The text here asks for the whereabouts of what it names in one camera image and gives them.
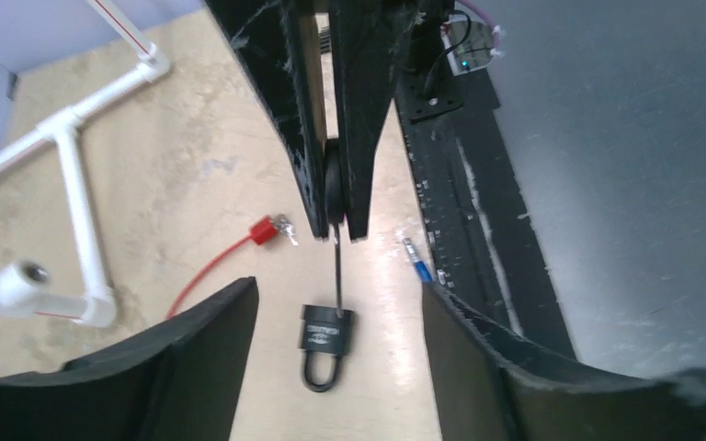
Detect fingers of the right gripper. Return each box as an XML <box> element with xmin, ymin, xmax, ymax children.
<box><xmin>207</xmin><ymin>0</ymin><xmax>419</xmax><ymax>241</ymax></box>

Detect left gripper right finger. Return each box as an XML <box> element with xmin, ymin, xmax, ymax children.
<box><xmin>422</xmin><ymin>283</ymin><xmax>706</xmax><ymax>440</ymax></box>

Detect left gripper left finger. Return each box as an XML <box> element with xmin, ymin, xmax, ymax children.
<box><xmin>0</xmin><ymin>277</ymin><xmax>259</xmax><ymax>440</ymax></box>

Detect blue cable lock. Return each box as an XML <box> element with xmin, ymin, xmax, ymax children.
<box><xmin>401</xmin><ymin>237</ymin><xmax>434</xmax><ymax>283</ymax></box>

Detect black padlock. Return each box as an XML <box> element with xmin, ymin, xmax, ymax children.
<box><xmin>300</xmin><ymin>305</ymin><xmax>356</xmax><ymax>393</ymax></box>

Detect red cable seal lock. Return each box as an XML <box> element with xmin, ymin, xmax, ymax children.
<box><xmin>165</xmin><ymin>215</ymin><xmax>281</xmax><ymax>321</ymax></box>

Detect key bunch with black fob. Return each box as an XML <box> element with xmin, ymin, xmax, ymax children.
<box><xmin>272</xmin><ymin>214</ymin><xmax>298</xmax><ymax>246</ymax></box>

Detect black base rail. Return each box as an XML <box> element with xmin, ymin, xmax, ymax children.
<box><xmin>395</xmin><ymin>63</ymin><xmax>575</xmax><ymax>358</ymax></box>

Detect white PVC pipe frame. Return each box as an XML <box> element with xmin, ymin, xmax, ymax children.
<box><xmin>0</xmin><ymin>1</ymin><xmax>171</xmax><ymax>328</ymax></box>

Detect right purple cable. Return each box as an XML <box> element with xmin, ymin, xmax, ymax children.
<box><xmin>456</xmin><ymin>0</ymin><xmax>507</xmax><ymax>59</ymax></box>

